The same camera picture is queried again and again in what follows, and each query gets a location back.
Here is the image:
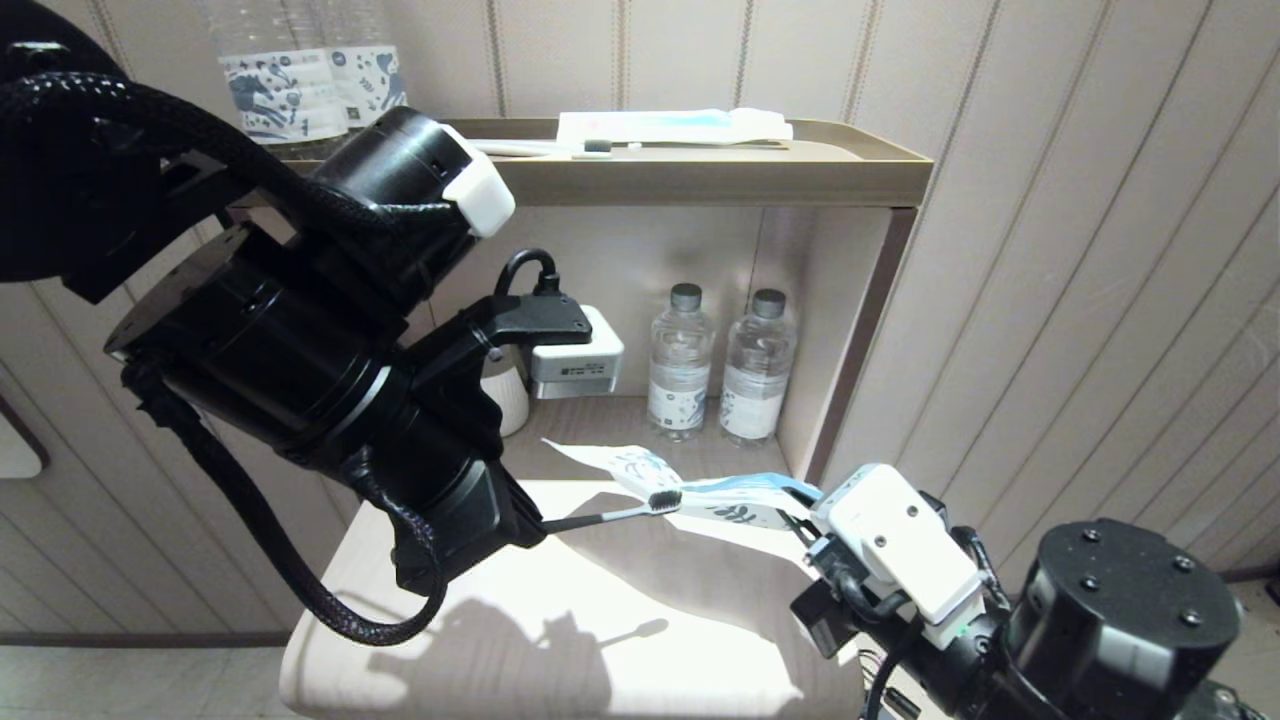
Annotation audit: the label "white blue plastic wrapper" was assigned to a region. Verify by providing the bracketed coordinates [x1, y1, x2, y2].
[540, 438, 826, 531]

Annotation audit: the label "pale green toothbrush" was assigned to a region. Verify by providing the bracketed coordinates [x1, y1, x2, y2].
[540, 488, 684, 533]

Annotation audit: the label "white ribbed mug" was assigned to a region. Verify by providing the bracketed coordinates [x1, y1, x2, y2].
[480, 345, 531, 438]

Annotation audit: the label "small clear water bottle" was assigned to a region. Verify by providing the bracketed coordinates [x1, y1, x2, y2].
[720, 289, 799, 447]
[648, 283, 717, 442]

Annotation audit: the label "brown open shelf unit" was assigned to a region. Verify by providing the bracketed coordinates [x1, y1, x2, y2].
[230, 118, 936, 491]

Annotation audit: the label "white toothbrush dark bristles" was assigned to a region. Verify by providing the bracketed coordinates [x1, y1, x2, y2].
[470, 138, 613, 159]

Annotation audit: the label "large clear water bottle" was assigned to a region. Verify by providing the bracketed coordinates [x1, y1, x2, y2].
[200, 0, 353, 143]
[325, 0, 413, 129]

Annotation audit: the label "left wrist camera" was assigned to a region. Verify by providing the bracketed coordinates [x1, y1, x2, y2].
[530, 305, 626, 401]

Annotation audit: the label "braided left arm cable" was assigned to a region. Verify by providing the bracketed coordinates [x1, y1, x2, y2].
[125, 370, 448, 647]

